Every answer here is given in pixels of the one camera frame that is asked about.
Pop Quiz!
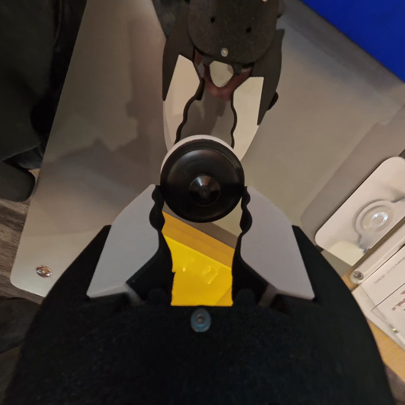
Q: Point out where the black bottle lid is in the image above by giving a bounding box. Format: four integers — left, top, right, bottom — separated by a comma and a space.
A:
160, 141, 245, 224

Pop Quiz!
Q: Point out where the yellow plastic bin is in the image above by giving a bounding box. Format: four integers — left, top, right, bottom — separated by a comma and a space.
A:
162, 212, 235, 307

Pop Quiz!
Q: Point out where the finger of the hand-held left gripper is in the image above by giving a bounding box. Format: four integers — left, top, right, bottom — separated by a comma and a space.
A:
230, 75, 265, 159
163, 54, 204, 153

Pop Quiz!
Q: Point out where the person's dark clothed torso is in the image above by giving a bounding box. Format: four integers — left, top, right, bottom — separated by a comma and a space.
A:
0, 0, 87, 170

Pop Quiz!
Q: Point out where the black office chair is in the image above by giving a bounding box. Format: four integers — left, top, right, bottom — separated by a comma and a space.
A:
0, 161, 35, 203

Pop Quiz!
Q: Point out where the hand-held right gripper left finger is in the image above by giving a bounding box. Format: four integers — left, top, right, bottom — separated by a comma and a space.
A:
87, 185, 174, 306

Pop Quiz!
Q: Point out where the printed instruction sheet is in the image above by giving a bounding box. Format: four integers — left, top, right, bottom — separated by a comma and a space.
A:
361, 253, 405, 342

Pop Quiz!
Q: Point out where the blue plastic bin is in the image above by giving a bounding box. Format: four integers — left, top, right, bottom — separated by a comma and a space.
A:
299, 0, 405, 81

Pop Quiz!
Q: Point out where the instruction sheet on stand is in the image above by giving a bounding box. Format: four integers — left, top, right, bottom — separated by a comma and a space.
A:
315, 157, 405, 374

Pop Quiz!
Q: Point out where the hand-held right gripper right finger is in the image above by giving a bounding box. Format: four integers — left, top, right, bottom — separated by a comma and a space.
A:
230, 186, 316, 307

